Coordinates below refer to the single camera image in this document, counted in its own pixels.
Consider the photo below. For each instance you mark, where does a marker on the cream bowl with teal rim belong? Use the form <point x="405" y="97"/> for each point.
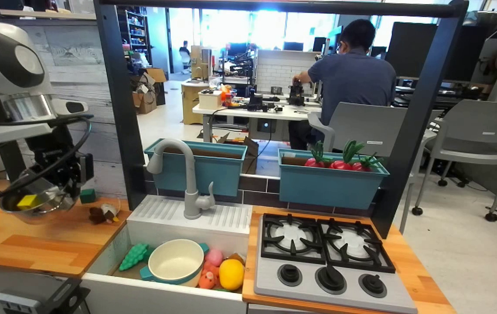
<point x="176" y="262"/>

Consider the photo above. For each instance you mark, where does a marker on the brown plush toy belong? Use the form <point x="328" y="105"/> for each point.
<point x="98" y="215"/>

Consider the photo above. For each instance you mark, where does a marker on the grey chair at right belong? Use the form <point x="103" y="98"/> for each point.
<point x="467" y="135"/>

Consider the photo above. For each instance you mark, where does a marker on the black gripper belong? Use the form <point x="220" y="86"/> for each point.
<point x="61" y="161"/>

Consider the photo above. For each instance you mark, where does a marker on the stainless steel pot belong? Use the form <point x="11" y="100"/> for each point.
<point x="38" y="200"/>

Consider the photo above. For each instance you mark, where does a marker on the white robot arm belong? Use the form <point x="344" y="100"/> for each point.
<point x="26" y="107"/>

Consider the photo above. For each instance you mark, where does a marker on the grey toy faucet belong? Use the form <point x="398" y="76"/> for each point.
<point x="194" y="203"/>

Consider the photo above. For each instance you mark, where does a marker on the yellow block in pot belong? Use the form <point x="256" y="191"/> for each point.
<point x="28" y="203"/>

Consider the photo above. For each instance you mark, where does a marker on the grey office chair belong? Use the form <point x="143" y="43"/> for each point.
<point x="373" y="126"/>

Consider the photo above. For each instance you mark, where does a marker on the black metal frame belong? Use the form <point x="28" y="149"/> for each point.
<point x="413" y="126"/>

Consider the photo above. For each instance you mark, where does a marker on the yellow toy lemon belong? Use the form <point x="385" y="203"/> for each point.
<point x="230" y="275"/>

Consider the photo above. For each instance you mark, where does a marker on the green toy corn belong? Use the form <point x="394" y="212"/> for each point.
<point x="134" y="255"/>

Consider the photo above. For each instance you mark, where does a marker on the red toy radishes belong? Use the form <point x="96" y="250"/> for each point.
<point x="349" y="161"/>

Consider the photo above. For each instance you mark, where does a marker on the teal planter box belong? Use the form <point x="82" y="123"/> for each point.
<point x="216" y="165"/>
<point x="326" y="186"/>

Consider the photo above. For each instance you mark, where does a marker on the seated person in blue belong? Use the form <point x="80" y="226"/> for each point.
<point x="351" y="74"/>

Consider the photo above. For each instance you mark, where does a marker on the right teal planter box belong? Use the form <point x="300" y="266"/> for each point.
<point x="326" y="186"/>

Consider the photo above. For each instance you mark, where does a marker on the left teal planter box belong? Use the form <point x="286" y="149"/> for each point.
<point x="216" y="165"/>

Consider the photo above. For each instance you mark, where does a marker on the pink toy fruit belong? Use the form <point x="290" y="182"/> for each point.
<point x="209" y="273"/>

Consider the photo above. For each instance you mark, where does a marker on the toy stove top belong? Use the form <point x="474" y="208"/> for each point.
<point x="328" y="262"/>

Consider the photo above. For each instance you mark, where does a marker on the white toy sink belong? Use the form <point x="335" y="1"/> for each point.
<point x="155" y="221"/>

